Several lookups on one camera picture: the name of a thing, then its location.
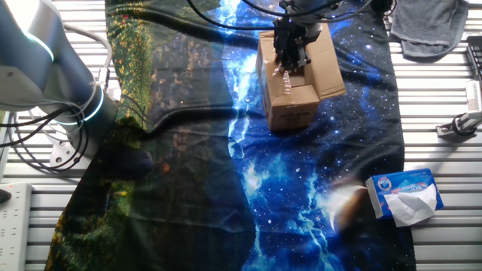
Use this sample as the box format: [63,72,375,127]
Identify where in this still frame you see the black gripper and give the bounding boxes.
[273,17,323,75]

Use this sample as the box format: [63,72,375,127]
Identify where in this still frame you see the cardboard box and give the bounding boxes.
[255,22,347,132]

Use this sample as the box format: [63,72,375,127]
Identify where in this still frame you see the blue tissue box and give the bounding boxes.
[365,168,444,221]

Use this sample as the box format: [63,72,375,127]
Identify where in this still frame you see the grey towel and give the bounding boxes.
[389,0,470,63]

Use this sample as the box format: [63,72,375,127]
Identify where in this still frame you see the galaxy and forest print cloth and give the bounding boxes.
[44,0,417,271]

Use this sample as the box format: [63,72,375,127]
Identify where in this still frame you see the black keyboard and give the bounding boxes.
[465,35,482,82]

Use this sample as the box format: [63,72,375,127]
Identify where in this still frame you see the white ribbed block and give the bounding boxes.
[465,80,482,112]

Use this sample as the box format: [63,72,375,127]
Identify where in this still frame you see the white tissue sheet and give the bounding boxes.
[383,183,438,228]

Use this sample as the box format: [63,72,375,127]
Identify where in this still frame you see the white power strip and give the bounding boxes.
[0,182,33,271]

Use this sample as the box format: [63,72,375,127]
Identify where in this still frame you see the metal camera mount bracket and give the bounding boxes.
[435,123,478,142]

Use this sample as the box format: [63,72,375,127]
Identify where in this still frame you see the grey robot hose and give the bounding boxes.
[62,23,114,91]

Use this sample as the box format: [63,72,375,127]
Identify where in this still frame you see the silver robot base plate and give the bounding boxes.
[50,138,93,169]

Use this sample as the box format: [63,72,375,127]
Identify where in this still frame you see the black base cable loop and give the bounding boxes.
[0,99,91,173]

